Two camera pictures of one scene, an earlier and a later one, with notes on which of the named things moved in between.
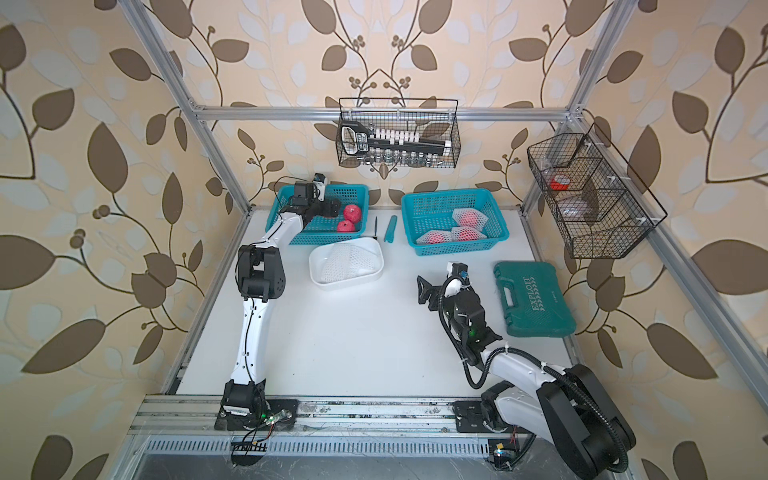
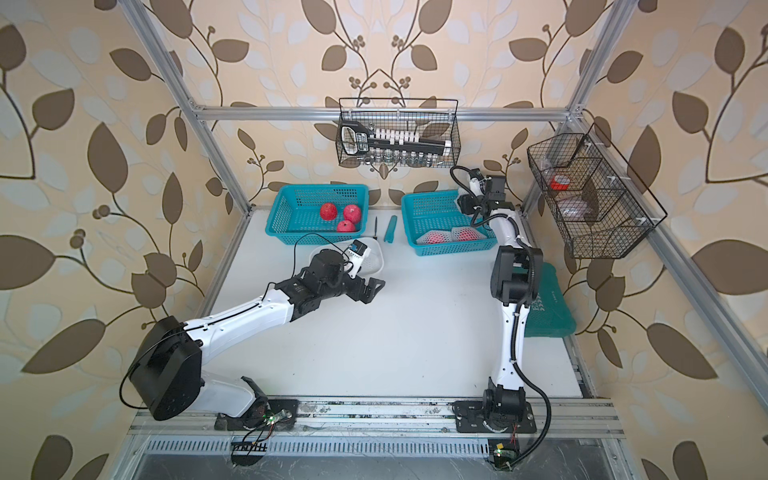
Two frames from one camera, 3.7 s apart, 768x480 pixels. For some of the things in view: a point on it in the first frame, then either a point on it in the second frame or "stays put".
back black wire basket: [402, 133] stays put
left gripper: [325, 212] → [356, 294]
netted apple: [352, 213] stays put
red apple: [345, 226] stays put
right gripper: [430, 291] → [468, 204]
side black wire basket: [598, 205] stays put
